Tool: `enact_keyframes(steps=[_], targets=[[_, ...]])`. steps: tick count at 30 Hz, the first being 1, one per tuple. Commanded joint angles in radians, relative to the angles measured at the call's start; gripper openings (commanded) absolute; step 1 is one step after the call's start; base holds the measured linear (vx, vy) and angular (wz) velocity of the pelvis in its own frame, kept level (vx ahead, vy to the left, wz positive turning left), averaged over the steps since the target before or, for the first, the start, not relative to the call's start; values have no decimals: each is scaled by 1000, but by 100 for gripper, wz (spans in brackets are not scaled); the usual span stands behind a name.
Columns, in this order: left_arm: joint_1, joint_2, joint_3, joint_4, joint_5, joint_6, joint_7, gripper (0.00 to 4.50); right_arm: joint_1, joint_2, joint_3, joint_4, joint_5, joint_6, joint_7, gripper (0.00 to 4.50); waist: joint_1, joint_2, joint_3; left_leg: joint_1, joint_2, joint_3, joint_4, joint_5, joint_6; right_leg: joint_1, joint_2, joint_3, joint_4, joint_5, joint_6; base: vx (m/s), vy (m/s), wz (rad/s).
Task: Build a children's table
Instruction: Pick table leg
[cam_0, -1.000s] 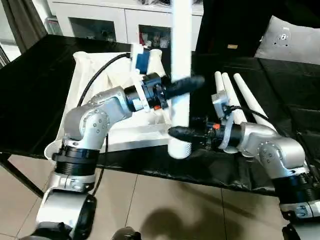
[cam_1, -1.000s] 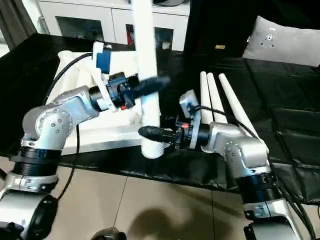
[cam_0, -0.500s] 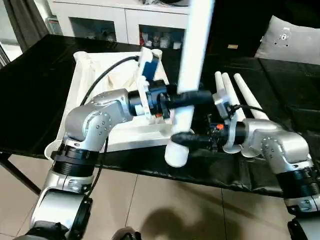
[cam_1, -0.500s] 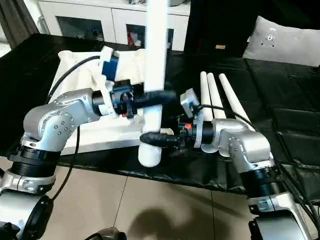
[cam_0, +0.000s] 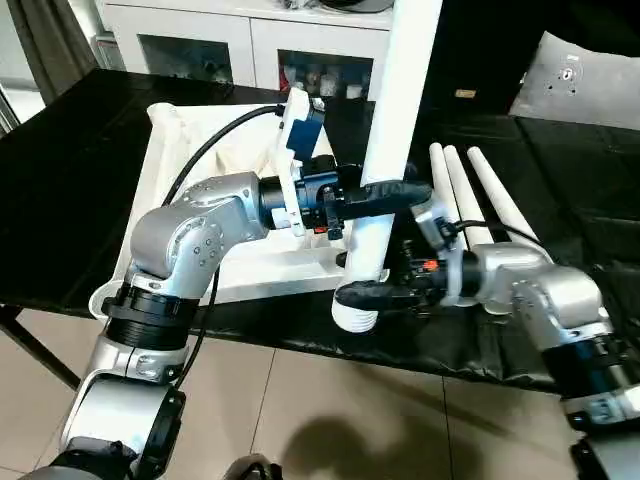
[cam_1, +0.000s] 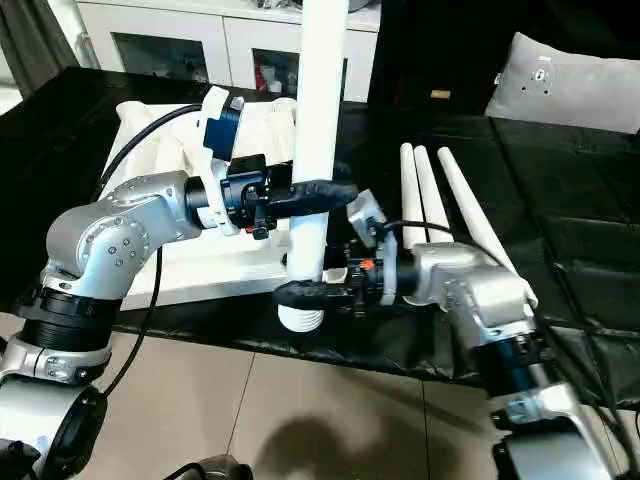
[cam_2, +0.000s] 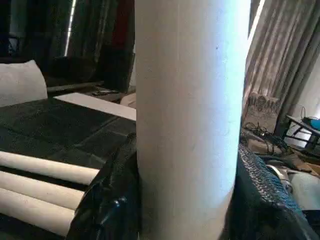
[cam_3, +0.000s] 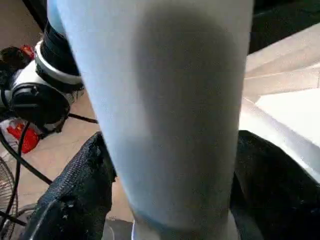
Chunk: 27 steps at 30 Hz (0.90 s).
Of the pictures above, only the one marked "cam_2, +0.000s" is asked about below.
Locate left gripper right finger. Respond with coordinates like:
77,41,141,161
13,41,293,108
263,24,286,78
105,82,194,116
219,142,320,240

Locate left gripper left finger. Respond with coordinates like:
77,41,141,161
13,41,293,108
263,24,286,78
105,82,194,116
67,131,142,240

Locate black framed side table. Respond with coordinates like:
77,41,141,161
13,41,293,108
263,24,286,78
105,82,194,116
284,113,320,152

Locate white flat board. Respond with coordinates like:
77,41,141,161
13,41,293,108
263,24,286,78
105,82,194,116
53,91,137,123

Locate grey cushion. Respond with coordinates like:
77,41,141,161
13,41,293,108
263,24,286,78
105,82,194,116
0,59,49,108

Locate light draped curtain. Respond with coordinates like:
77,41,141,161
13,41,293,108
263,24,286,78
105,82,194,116
243,0,320,141

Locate dark curtain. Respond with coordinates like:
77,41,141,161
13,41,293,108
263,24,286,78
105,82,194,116
67,0,136,83

